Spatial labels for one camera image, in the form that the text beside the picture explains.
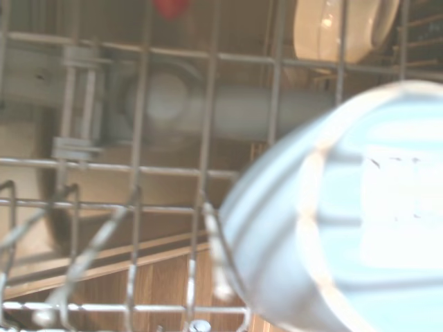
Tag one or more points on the light blue-grey mug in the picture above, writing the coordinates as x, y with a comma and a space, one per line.
346, 224

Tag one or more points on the red mug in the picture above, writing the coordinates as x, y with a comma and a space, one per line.
171, 7

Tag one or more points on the white ceramic bowl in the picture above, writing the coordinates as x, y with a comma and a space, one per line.
332, 31

